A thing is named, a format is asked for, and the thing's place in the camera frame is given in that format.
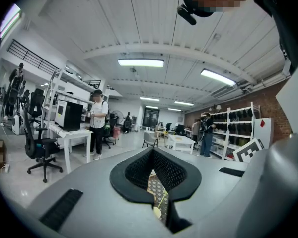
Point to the beige cup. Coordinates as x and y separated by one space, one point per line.
156 212

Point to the person's black clothing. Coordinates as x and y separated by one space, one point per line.
275 9

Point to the white desk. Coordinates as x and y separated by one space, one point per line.
74 134

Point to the black office chair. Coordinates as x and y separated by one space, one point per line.
32 142

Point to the long ceiling light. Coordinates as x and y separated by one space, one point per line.
217 77
140 63

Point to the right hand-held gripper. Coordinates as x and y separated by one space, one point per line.
275 182

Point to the small white power adapter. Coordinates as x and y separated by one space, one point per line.
6 168

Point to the black balcony railing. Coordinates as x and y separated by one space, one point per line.
34 56

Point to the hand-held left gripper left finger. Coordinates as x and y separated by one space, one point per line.
94 190

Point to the white cabinet with red diamond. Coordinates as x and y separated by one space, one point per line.
263 135

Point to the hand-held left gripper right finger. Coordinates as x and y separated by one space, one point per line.
208 182

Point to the white storage shelf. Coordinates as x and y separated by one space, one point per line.
236 123

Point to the black head-worn camera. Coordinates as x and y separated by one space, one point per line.
188 16

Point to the tall white metal rack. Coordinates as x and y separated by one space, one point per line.
64 78

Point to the black metal lattice table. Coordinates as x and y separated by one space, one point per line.
157 182

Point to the black box machine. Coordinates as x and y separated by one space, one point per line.
72 115

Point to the grey upholstered chair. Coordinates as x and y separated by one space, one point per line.
149 139

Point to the low white table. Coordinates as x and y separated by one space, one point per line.
181 140

